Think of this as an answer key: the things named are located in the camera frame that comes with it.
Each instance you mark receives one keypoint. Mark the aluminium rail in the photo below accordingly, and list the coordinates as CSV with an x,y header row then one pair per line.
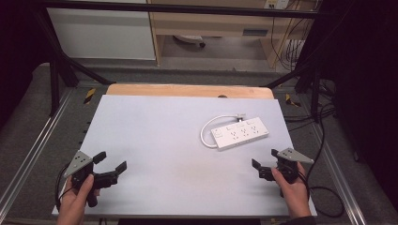
x,y
34,146
341,181

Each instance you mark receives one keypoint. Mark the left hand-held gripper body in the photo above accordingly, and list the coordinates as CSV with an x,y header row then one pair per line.
x,y
80,162

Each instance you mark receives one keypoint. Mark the white plug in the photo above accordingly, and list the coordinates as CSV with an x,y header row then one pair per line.
x,y
241,118

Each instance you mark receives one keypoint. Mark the person's right hand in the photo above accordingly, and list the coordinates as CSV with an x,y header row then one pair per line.
x,y
295,197

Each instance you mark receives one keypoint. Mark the chair base with caster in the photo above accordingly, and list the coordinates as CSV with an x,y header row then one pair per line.
x,y
189,39

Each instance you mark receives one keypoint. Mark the white wall socket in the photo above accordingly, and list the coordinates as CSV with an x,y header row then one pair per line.
x,y
277,3

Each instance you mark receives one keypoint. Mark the black metal frame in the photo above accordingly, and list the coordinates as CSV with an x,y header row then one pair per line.
x,y
187,8

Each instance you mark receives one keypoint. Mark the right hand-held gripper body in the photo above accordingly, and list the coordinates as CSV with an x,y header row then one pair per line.
x,y
292,155

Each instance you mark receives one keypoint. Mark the person's left hand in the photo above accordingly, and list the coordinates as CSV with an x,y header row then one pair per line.
x,y
72,206

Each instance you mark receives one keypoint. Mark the wooden desk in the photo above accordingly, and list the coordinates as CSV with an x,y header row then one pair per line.
x,y
212,23

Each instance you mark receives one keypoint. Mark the white power strip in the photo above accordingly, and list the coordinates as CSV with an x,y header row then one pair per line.
x,y
241,134

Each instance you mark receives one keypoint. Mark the wooden table board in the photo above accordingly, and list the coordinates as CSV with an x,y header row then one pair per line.
x,y
187,91

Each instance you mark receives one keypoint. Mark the white cabinet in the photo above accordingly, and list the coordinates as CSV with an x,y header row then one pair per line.
x,y
100,31

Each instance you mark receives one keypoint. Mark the dark curtain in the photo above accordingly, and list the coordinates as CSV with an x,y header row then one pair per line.
x,y
18,47
366,78

